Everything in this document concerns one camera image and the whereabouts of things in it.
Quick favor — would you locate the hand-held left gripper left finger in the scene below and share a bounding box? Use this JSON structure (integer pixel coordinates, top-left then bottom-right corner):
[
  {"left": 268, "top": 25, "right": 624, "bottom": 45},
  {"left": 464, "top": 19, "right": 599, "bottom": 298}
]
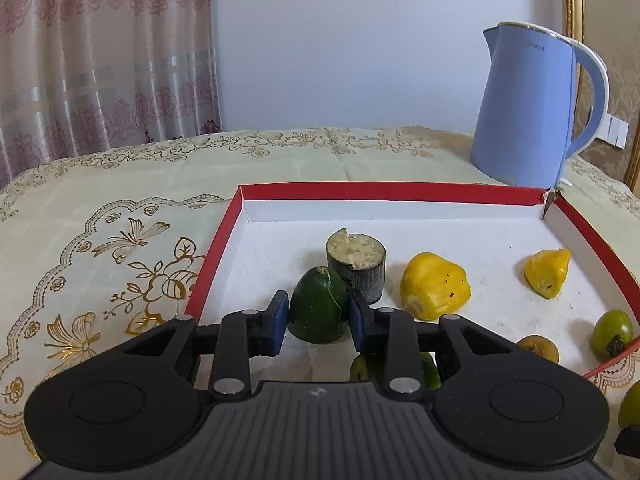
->
[{"left": 122, "top": 290, "right": 291, "bottom": 399}]

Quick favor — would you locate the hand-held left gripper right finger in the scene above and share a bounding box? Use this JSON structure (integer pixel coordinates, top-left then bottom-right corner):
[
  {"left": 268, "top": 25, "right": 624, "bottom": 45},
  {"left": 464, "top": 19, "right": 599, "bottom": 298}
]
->
[{"left": 347, "top": 289, "right": 519, "bottom": 402}]

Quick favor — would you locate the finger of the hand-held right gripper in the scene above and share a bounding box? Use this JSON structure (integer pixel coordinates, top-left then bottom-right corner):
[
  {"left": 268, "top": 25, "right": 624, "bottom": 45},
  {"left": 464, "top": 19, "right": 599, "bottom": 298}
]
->
[{"left": 614, "top": 426, "right": 640, "bottom": 457}]

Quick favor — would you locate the round green fruit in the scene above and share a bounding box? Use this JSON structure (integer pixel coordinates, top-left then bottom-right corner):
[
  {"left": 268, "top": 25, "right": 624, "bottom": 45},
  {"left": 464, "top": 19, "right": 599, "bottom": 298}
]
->
[
  {"left": 588, "top": 309, "right": 635, "bottom": 364},
  {"left": 617, "top": 380, "right": 640, "bottom": 431}
]

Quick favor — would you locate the dark green cucumber end piece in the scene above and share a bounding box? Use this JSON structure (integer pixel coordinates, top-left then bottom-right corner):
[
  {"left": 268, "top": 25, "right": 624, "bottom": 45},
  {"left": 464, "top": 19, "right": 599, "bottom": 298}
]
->
[{"left": 287, "top": 266, "right": 352, "bottom": 345}]

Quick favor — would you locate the cucumber piece with cut face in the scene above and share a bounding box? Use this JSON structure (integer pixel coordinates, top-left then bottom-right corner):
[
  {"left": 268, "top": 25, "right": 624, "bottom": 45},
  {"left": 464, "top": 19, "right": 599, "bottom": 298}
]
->
[{"left": 349, "top": 351, "right": 444, "bottom": 392}]

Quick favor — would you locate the dark purple sugarcane piece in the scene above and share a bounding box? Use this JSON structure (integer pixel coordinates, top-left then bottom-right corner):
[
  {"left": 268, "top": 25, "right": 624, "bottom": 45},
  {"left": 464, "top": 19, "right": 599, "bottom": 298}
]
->
[{"left": 326, "top": 228, "right": 389, "bottom": 306}]

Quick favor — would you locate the yellow fruit piece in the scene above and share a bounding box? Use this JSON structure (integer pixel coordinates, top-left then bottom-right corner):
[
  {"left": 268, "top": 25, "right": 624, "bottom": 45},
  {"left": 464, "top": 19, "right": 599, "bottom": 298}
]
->
[
  {"left": 523, "top": 248, "right": 572, "bottom": 301},
  {"left": 400, "top": 252, "right": 472, "bottom": 322}
]

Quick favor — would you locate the brown longan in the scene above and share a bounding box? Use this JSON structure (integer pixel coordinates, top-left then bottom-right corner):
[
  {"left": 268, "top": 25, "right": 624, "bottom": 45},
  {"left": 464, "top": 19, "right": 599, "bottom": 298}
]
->
[{"left": 515, "top": 335, "right": 561, "bottom": 367}]

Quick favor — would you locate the red cardboard box tray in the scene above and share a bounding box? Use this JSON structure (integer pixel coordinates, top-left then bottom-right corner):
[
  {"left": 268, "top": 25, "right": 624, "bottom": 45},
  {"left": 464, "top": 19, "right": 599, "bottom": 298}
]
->
[{"left": 185, "top": 182, "right": 640, "bottom": 382}]

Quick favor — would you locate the cream embroidered tablecloth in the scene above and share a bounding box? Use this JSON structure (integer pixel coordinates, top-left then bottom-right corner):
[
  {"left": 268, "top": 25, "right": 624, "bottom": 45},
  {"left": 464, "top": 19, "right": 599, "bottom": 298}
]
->
[{"left": 0, "top": 127, "right": 640, "bottom": 463}]

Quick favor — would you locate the blue electric kettle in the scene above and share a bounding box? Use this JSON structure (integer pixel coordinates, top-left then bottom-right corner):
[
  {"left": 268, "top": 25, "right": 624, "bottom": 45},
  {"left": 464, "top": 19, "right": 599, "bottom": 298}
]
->
[{"left": 469, "top": 22, "right": 611, "bottom": 189}]

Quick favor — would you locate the pink patterned curtain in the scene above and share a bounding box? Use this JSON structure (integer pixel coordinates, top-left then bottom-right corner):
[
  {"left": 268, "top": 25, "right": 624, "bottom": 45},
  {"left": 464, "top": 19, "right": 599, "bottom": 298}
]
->
[{"left": 0, "top": 0, "right": 224, "bottom": 192}]

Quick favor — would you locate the white wall switch panel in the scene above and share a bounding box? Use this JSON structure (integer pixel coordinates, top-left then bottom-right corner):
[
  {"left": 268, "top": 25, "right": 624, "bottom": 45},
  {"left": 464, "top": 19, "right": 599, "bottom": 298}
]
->
[{"left": 595, "top": 112, "right": 630, "bottom": 149}]

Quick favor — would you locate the gold ornate frame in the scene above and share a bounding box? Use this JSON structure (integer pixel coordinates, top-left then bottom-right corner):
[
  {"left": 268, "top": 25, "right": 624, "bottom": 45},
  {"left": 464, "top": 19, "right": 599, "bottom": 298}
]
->
[{"left": 560, "top": 0, "right": 640, "bottom": 188}]

